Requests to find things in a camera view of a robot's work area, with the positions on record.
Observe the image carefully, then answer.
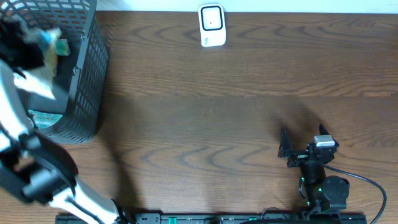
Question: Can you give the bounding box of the light teal wipes pack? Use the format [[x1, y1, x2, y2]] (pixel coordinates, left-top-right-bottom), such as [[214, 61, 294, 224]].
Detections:
[[29, 110, 63, 129]]

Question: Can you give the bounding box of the green tissue pack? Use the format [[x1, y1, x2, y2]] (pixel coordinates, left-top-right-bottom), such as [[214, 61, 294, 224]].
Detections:
[[55, 39, 71, 56]]

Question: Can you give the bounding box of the yellow blue snack bag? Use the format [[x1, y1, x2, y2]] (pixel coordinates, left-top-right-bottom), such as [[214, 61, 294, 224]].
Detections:
[[14, 27, 63, 100]]

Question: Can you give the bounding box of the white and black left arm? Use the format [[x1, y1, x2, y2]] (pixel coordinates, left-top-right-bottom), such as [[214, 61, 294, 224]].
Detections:
[[1, 16, 129, 223]]

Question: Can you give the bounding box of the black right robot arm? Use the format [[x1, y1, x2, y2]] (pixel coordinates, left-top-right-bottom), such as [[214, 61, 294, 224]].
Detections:
[[278, 124, 350, 212]]

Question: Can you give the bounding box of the dark grey mesh basket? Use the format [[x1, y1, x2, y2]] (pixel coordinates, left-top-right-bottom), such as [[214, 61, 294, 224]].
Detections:
[[1, 0, 108, 144]]

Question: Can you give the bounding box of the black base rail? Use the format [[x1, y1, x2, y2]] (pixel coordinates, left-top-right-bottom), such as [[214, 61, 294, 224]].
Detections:
[[135, 213, 367, 224]]

